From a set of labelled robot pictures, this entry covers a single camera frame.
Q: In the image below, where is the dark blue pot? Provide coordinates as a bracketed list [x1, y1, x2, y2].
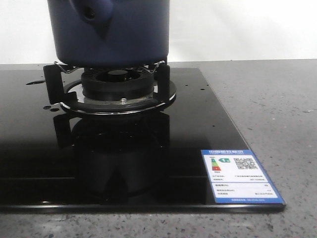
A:
[48, 0, 170, 67]

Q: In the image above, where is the right burner with pot support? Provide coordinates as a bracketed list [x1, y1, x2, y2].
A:
[43, 60, 176, 116]

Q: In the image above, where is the blue energy label sticker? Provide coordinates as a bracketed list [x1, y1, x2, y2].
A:
[201, 149, 284, 204]

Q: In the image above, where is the black glass gas stove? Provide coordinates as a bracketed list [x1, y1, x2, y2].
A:
[0, 68, 285, 213]

